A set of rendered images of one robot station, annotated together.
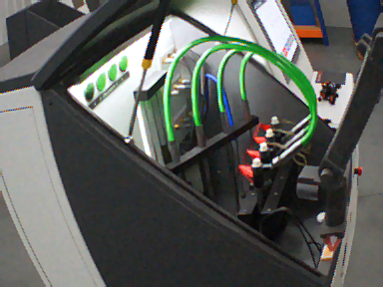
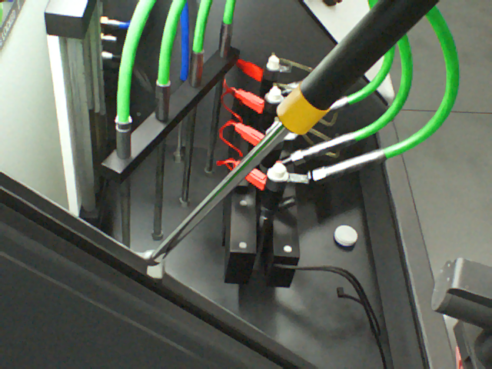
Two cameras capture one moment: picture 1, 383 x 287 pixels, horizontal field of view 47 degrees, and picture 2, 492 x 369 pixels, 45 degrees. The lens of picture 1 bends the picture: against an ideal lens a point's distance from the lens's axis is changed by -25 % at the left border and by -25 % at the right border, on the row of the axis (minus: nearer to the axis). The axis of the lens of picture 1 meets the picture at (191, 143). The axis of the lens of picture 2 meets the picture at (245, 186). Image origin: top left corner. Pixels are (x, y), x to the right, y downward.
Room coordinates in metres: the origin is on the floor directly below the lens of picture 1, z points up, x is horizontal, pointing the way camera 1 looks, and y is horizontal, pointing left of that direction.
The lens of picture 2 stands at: (0.74, 0.18, 1.64)
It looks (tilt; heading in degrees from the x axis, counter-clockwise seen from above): 47 degrees down; 328
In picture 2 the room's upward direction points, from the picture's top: 11 degrees clockwise
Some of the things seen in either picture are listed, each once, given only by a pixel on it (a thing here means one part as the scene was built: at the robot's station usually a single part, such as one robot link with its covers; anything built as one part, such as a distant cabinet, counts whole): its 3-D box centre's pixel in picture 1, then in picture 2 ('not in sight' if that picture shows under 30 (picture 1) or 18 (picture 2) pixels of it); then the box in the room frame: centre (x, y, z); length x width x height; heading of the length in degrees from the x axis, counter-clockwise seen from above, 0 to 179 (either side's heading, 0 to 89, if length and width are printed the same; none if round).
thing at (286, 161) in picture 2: (271, 184); (270, 184); (1.25, -0.18, 0.98); 0.05 x 0.03 x 0.21; 66
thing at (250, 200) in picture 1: (272, 201); (256, 198); (1.30, -0.19, 0.91); 0.34 x 0.10 x 0.15; 156
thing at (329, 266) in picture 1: (336, 228); (398, 281); (1.09, -0.36, 0.87); 0.62 x 0.04 x 0.16; 156
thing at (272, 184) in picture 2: (264, 200); (272, 224); (1.18, -0.15, 0.98); 0.05 x 0.03 x 0.21; 66
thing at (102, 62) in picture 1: (128, 42); not in sight; (1.29, 0.10, 1.43); 0.54 x 0.03 x 0.02; 156
